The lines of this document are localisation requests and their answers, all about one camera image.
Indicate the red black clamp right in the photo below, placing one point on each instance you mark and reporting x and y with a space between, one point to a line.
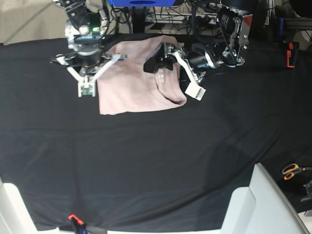
292 54

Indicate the white chair left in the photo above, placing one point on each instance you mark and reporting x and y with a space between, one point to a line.
14 216

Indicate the black stand pole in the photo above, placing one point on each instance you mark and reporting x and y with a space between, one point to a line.
138 15

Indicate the red black clamp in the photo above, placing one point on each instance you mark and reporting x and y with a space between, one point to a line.
79 227
292 54

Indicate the white chair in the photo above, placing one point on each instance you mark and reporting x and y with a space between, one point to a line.
261 208
14 216

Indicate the pink T-shirt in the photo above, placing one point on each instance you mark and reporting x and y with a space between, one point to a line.
125 87

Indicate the red black clamp bottom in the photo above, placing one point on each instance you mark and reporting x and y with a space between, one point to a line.
79 227

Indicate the orange handled scissors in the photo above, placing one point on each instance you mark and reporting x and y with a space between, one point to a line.
293 169

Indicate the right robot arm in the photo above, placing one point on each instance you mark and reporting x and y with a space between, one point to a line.
85 29

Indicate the blue box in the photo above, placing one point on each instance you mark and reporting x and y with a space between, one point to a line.
142 3

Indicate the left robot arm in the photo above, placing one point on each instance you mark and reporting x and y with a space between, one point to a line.
234 22

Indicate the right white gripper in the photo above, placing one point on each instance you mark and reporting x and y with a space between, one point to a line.
86 64

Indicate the white chair right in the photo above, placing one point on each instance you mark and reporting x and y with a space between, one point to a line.
261 208

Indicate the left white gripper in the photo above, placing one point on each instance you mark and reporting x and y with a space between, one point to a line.
196 63

